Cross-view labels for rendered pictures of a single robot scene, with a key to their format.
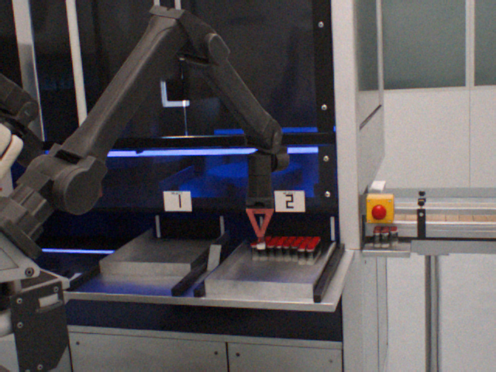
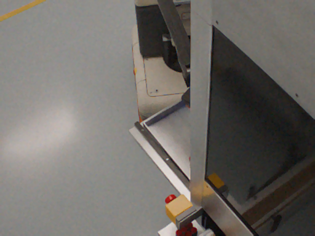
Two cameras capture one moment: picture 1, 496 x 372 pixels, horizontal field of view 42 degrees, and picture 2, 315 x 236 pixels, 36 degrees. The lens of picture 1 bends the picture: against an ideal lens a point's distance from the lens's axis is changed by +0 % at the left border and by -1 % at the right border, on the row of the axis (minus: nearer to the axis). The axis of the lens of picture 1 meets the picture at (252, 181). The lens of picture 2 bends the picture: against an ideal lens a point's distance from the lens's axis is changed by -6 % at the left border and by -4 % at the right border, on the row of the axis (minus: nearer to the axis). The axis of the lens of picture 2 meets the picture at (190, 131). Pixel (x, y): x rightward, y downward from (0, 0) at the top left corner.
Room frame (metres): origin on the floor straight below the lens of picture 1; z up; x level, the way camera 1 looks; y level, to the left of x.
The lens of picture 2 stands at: (2.15, -0.86, 2.46)
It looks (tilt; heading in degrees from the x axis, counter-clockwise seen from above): 57 degrees down; 127
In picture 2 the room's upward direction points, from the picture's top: straight up
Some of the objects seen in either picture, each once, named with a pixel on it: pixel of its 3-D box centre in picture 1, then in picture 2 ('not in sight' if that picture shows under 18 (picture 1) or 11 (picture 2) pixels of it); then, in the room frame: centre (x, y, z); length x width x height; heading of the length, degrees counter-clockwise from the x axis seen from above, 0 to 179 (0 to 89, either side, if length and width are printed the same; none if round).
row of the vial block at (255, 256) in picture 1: (283, 252); not in sight; (1.67, -0.07, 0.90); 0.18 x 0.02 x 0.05; 73
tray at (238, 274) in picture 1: (275, 265); (199, 139); (1.58, -0.05, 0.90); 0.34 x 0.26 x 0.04; 163
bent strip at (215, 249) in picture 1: (208, 263); not in sight; (1.60, 0.13, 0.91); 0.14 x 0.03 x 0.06; 163
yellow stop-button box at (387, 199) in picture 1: (380, 208); (180, 211); (1.74, -0.35, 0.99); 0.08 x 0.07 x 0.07; 164
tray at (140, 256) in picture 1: (169, 249); not in sight; (1.79, 0.25, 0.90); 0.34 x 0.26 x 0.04; 164
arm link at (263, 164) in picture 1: (260, 163); not in sight; (1.57, -0.02, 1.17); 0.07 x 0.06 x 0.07; 146
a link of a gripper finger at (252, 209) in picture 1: (260, 216); not in sight; (1.56, -0.01, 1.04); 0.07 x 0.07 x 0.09; 89
